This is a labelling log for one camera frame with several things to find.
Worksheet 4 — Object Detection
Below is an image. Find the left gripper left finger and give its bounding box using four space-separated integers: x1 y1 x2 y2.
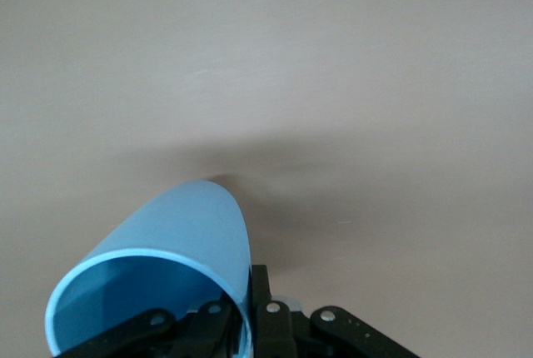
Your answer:
52 299 233 358

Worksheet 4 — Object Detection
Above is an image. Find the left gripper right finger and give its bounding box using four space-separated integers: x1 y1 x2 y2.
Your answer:
249 265 420 358

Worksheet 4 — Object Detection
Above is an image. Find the blue cup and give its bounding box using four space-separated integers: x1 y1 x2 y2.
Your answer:
44 179 255 358

